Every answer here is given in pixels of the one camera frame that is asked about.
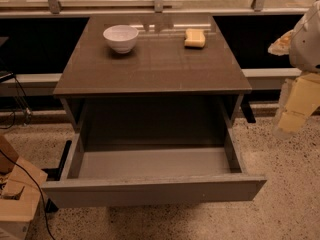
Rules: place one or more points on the black cabinet foot left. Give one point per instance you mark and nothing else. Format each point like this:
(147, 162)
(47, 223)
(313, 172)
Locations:
(54, 174)

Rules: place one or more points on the yellow sponge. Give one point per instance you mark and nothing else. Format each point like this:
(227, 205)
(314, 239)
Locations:
(194, 38)

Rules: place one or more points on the black cabinet foot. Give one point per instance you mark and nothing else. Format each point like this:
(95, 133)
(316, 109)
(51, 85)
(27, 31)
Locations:
(247, 110)
(54, 174)

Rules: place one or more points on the open grey top drawer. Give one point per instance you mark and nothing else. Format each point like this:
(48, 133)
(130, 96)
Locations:
(126, 167)

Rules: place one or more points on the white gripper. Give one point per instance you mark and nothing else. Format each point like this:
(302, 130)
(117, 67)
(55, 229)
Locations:
(306, 45)

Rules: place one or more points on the cardboard box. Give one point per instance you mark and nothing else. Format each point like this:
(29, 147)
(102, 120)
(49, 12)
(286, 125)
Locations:
(20, 194)

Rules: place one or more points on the grey cabinet with glossy top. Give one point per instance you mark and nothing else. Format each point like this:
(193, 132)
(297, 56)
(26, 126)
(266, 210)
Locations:
(159, 85)

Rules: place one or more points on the white ceramic bowl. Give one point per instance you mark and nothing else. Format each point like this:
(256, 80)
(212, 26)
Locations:
(121, 38)

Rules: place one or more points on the black cabinet foot right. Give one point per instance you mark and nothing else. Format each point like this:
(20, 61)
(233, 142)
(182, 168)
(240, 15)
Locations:
(247, 110)

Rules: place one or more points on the grey metal rail ledge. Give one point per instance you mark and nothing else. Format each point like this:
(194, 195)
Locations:
(44, 84)

